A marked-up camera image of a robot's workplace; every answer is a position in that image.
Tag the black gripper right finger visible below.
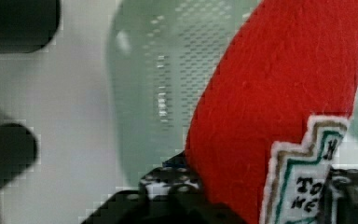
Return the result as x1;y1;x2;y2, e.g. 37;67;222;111
318;168;358;224

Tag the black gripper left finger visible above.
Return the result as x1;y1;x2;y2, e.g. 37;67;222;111
139;150;207;201

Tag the red plush ketchup bottle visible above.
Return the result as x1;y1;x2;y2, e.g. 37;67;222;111
185;0;358;224

